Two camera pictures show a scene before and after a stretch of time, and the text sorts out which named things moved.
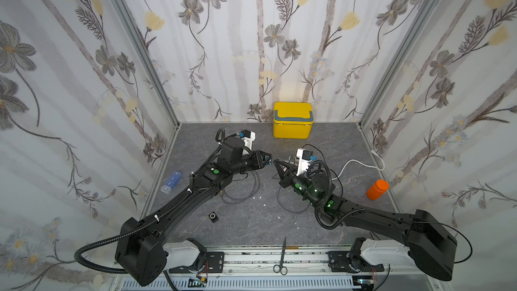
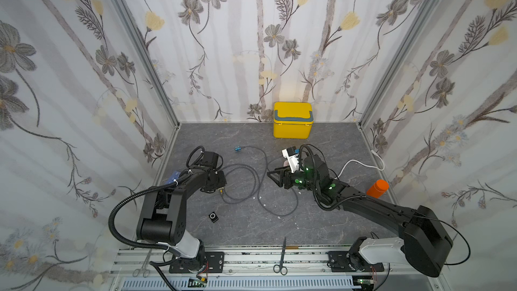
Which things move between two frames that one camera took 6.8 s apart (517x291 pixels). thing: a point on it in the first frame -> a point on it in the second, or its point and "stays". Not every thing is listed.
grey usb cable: [279, 201] -> [262, 181]
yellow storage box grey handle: [292, 120] stays
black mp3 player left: [213, 217] stays
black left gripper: [256, 156] -> [223, 181]
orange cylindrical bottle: [375, 190] stays
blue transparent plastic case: [172, 181] stays
